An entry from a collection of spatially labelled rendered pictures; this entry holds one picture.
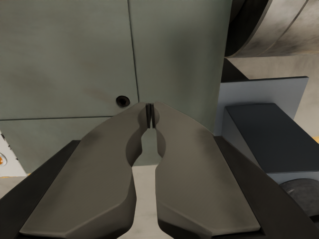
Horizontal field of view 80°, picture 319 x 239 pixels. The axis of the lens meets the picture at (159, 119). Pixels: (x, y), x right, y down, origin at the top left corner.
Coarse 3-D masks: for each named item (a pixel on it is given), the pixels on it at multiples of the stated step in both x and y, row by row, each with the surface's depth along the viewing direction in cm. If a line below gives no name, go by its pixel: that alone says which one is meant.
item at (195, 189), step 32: (160, 128) 9; (192, 128) 9; (192, 160) 7; (224, 160) 7; (160, 192) 6; (192, 192) 6; (224, 192) 6; (160, 224) 6; (192, 224) 5; (224, 224) 5; (256, 224) 5
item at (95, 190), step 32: (96, 128) 9; (128, 128) 9; (96, 160) 7; (128, 160) 8; (64, 192) 6; (96, 192) 6; (128, 192) 6; (32, 224) 5; (64, 224) 5; (96, 224) 5; (128, 224) 6
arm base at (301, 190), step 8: (280, 184) 50; (288, 184) 49; (296, 184) 48; (304, 184) 47; (312, 184) 47; (288, 192) 48; (296, 192) 47; (304, 192) 46; (312, 192) 46; (296, 200) 46; (304, 200) 45; (312, 200) 45; (304, 208) 44; (312, 208) 44; (312, 216) 43
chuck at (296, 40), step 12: (312, 0) 18; (300, 12) 19; (312, 12) 19; (300, 24) 20; (312, 24) 20; (288, 36) 22; (300, 36) 22; (312, 36) 22; (276, 48) 25; (288, 48) 25; (300, 48) 25; (312, 48) 25
